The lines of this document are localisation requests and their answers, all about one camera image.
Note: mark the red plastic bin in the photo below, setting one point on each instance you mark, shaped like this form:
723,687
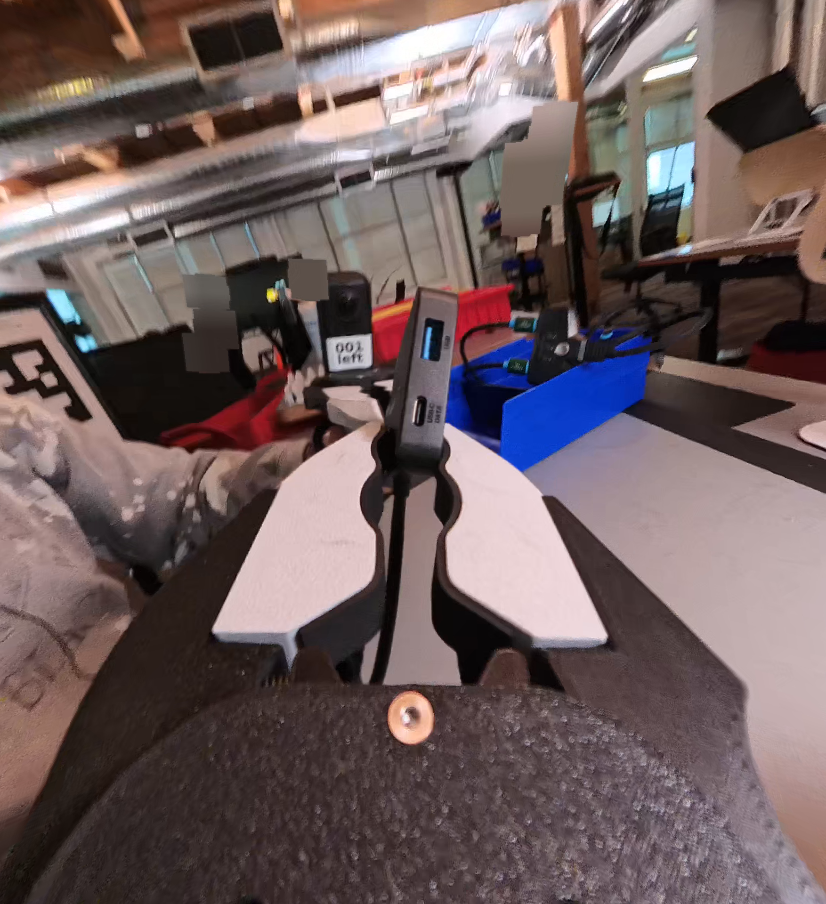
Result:
483,311

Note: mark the black monitor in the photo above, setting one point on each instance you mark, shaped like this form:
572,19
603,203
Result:
250,282

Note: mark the wood top office desk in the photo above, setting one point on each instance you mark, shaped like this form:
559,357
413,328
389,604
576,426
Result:
702,253

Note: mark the bright light panel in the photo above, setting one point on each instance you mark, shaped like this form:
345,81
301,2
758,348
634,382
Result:
671,68

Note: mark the person's grey patterned clothing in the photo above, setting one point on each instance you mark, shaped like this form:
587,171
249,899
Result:
17,635

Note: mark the small black tilted board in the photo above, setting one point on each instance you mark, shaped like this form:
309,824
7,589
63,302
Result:
759,106

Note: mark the black office chair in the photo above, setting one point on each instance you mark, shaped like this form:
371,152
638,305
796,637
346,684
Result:
660,219

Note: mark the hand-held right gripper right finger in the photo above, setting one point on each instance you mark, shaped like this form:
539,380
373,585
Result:
519,558

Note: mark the wooden post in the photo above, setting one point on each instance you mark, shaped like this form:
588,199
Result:
568,56

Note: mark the metal air vent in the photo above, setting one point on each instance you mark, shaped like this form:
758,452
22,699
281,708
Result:
236,39

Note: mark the silver air duct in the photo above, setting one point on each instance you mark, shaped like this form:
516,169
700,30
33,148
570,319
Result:
173,203

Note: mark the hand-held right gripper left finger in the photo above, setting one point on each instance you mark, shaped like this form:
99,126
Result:
300,551

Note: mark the framed marker sign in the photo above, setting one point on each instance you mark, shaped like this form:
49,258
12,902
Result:
24,339

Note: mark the person's left hand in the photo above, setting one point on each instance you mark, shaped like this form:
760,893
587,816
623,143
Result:
296,417

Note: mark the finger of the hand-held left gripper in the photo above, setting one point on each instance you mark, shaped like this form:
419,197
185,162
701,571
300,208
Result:
356,409

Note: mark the blue plastic bin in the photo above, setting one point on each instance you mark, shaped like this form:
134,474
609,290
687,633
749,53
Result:
568,417

